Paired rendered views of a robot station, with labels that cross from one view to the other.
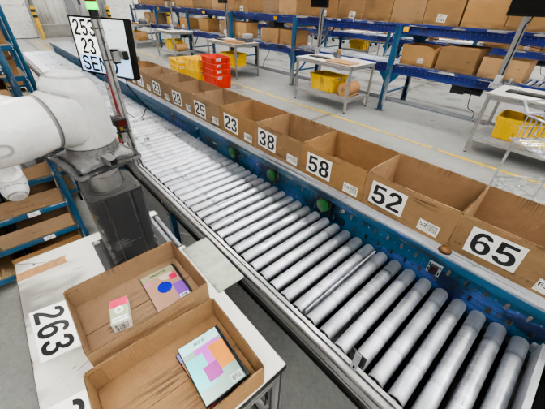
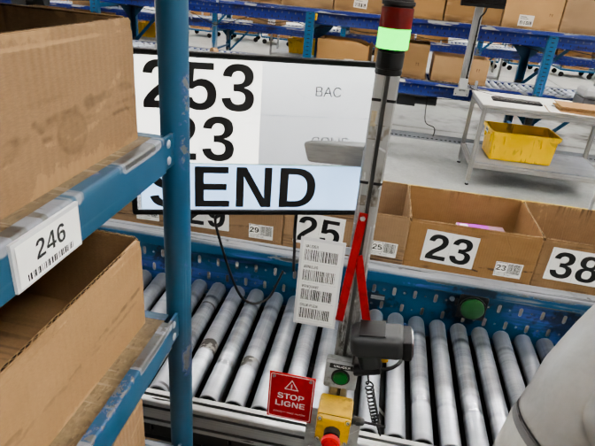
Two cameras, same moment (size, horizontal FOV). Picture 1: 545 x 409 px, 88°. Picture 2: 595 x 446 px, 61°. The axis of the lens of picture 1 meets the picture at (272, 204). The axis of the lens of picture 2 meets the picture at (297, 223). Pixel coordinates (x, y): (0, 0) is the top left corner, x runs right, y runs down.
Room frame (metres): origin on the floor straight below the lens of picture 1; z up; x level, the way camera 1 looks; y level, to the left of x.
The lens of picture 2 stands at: (1.08, 1.54, 1.68)
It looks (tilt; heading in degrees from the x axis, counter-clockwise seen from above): 26 degrees down; 321
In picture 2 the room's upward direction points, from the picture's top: 5 degrees clockwise
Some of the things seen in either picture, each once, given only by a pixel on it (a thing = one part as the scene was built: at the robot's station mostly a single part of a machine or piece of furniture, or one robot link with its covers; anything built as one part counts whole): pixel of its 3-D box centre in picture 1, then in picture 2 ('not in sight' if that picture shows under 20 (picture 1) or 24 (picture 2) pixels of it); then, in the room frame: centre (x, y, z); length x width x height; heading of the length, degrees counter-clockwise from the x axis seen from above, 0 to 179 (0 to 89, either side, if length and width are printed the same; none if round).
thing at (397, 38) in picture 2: (90, 1); (395, 27); (1.66, 0.90, 1.62); 0.05 x 0.05 x 0.06
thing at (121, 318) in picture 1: (121, 313); not in sight; (0.55, 0.50, 0.78); 0.10 x 0.06 x 0.05; 29
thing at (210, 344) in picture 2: (153, 139); (214, 336); (2.12, 0.96, 0.72); 0.52 x 0.05 x 0.05; 133
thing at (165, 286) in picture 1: (166, 287); not in sight; (0.67, 0.39, 0.76); 0.19 x 0.14 x 0.02; 41
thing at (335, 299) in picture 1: (349, 285); not in sight; (0.74, -0.32, 0.72); 0.52 x 0.05 x 0.05; 133
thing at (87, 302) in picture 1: (140, 295); not in sight; (0.60, 0.45, 0.80); 0.38 x 0.28 x 0.10; 133
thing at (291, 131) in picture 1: (293, 139); (589, 250); (1.62, -0.12, 0.96); 0.39 x 0.29 x 0.17; 43
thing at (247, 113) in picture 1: (254, 122); (465, 232); (1.91, 0.14, 0.96); 0.39 x 0.29 x 0.17; 43
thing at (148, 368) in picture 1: (178, 378); not in sight; (0.34, 0.24, 0.80); 0.38 x 0.28 x 0.10; 130
